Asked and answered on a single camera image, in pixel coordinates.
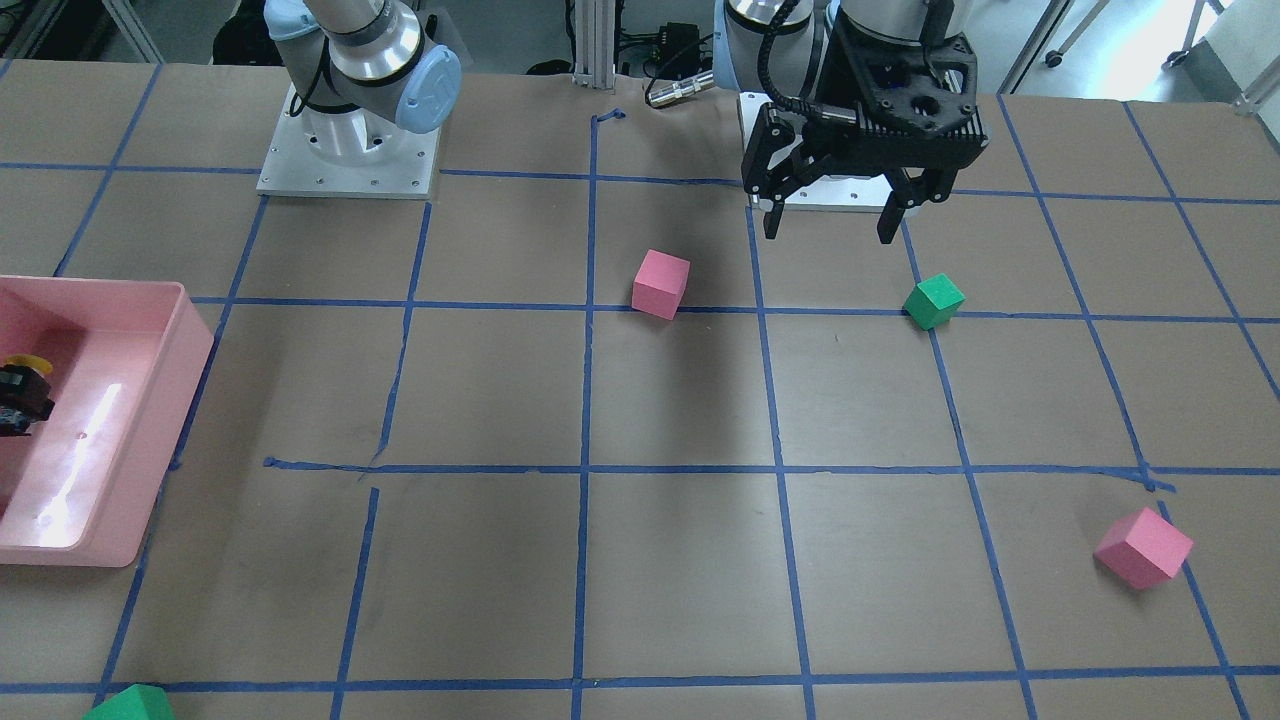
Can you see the green cube near base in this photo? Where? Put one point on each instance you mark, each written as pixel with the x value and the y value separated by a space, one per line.
pixel 933 301

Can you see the yellow push button switch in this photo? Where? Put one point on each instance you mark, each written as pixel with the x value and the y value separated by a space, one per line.
pixel 37 364

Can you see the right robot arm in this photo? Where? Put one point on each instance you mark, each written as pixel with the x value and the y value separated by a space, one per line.
pixel 229 180

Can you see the green cube near bin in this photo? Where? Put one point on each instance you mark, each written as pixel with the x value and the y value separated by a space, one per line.
pixel 136 702

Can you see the silver cable connector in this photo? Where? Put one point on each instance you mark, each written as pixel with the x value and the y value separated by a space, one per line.
pixel 679 91

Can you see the pink cube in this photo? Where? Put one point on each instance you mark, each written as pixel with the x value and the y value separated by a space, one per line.
pixel 1144 549
pixel 659 284

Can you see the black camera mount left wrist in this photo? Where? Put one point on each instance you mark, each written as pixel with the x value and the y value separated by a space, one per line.
pixel 906 64

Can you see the aluminium frame post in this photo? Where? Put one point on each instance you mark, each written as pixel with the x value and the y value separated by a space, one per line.
pixel 595 37

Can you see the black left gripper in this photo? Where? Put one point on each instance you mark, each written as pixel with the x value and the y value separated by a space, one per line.
pixel 775 150

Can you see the pink plastic bin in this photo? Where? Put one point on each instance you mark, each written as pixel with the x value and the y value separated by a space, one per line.
pixel 126 357

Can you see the pink cube far side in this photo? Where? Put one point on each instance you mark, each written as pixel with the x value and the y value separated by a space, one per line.
pixel 1144 549

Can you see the pink cube near centre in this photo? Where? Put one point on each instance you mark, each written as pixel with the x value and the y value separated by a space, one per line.
pixel 659 284

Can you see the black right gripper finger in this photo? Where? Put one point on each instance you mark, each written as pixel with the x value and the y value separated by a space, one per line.
pixel 25 399

